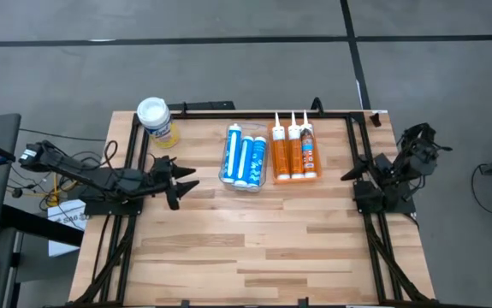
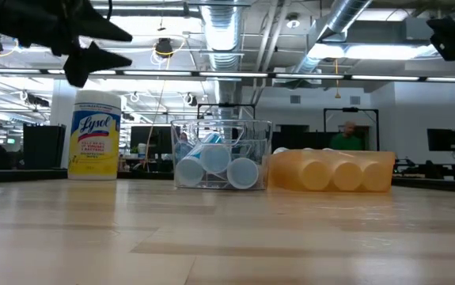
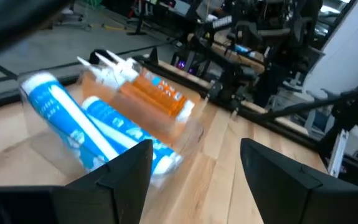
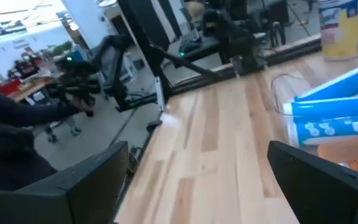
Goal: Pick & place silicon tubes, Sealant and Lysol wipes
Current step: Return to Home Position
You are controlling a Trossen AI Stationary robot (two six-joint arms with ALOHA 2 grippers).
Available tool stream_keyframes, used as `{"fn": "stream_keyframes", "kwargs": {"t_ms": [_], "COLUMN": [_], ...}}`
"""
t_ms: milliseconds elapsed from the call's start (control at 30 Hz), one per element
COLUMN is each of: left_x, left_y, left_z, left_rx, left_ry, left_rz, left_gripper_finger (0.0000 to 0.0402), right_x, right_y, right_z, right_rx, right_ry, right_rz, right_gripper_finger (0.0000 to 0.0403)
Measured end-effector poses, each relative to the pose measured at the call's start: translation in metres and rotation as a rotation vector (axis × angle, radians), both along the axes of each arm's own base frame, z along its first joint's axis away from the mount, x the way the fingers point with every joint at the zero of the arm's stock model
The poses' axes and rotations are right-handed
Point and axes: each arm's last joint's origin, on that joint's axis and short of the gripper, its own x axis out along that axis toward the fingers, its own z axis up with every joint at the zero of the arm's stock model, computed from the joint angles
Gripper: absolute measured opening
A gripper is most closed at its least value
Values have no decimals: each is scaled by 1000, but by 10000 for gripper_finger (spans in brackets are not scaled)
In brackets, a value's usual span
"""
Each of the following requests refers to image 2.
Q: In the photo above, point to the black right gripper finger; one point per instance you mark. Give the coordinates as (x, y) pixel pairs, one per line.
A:
(450, 39)

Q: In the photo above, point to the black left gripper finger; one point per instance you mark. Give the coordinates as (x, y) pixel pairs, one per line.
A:
(96, 27)
(84, 63)

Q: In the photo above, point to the blue silicone tube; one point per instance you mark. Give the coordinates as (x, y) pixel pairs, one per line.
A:
(215, 159)
(189, 172)
(243, 173)

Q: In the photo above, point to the Lysol wipes canister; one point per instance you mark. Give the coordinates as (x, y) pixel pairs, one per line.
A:
(94, 134)

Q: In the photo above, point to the black box cabinet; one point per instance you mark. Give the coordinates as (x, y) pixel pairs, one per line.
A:
(45, 144)

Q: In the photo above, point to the black monitor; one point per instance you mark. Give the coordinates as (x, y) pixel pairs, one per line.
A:
(442, 139)
(144, 138)

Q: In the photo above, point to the long ceiling light bar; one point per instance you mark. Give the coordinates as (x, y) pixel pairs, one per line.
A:
(231, 74)

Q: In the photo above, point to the round ceiling sensor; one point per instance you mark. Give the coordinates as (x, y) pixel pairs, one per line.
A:
(293, 23)

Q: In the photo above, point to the black low partition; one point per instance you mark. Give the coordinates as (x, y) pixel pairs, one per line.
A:
(302, 139)

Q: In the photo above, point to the clear plastic bin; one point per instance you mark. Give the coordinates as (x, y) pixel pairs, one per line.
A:
(258, 134)

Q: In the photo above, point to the translucent orange plastic bin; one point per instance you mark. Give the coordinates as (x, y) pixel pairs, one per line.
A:
(286, 174)

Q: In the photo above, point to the silver smooth air duct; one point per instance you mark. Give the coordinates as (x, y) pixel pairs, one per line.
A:
(346, 16)

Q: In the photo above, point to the black station frame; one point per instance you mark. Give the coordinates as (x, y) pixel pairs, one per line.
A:
(349, 109)

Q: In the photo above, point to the silver ribbed air duct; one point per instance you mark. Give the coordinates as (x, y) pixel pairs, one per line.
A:
(223, 31)

